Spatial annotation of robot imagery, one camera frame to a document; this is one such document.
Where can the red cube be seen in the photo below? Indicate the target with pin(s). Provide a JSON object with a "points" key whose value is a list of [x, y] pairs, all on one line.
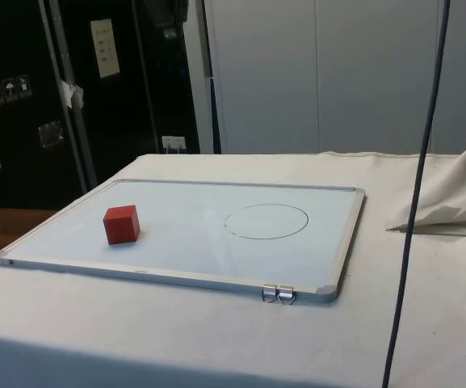
{"points": [[120, 226]]}

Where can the silver binder clip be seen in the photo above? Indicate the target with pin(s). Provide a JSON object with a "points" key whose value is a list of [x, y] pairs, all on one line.
{"points": [[286, 292], [269, 290]]}

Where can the pale grey locker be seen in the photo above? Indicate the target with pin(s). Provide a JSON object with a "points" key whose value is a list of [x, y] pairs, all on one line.
{"points": [[358, 81]]}

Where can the flat whiteboard with metal frame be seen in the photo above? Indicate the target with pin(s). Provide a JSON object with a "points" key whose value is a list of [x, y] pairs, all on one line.
{"points": [[200, 250]]}

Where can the black cabinet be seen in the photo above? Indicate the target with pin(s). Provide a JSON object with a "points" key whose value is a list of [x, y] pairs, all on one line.
{"points": [[22, 121]]}

